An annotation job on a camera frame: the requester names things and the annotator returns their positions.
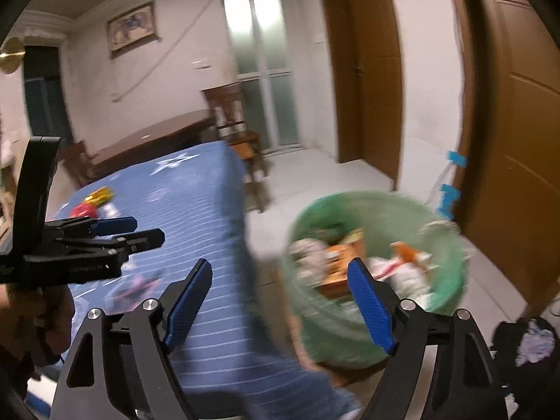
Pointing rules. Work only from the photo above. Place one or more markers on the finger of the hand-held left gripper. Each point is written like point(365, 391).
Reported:
point(116, 225)
point(142, 239)

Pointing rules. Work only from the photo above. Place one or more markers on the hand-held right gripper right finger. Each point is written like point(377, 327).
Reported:
point(369, 302)

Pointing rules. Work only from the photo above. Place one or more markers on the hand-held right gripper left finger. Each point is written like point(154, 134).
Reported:
point(188, 302)

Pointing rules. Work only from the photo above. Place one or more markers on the long yellow cardboard box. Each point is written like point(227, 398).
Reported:
point(341, 278)

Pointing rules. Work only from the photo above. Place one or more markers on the green bag lined trash bin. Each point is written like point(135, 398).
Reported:
point(332, 341)

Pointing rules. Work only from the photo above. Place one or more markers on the white cardboard medicine box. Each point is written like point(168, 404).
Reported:
point(407, 256)

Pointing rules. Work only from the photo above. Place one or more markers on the person's left hand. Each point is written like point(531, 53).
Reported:
point(57, 319)

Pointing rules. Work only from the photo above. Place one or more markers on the shiny gold wrapper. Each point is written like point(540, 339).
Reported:
point(99, 196)

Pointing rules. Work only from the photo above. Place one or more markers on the red plastic item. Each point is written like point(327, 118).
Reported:
point(83, 211)

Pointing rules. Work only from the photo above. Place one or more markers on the pink and dark wrapper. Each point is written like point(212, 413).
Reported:
point(133, 288)

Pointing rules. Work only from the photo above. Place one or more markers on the blue checked cloth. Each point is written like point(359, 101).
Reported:
point(210, 210)

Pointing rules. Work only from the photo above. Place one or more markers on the white plastic packet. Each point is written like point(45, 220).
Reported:
point(308, 253)

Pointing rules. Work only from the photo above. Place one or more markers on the dark wooden table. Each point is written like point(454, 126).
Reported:
point(153, 133)

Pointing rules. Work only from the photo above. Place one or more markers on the blue tape piece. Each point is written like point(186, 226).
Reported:
point(456, 159)
point(448, 201)

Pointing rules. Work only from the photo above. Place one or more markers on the round brass knob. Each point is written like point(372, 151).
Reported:
point(11, 54)

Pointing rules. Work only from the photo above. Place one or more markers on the wooden chair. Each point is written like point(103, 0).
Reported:
point(223, 100)

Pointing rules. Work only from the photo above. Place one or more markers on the white cloth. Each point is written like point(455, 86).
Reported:
point(533, 343)

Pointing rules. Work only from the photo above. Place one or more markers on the frosted glass door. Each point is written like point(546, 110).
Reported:
point(262, 74)

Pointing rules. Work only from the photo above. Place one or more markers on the brown panelled wooden door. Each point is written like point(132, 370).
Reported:
point(525, 140)

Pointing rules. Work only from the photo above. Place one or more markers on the white wall switch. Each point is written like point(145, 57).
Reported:
point(202, 64)

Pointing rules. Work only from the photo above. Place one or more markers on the framed wall picture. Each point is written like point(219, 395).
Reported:
point(131, 30)

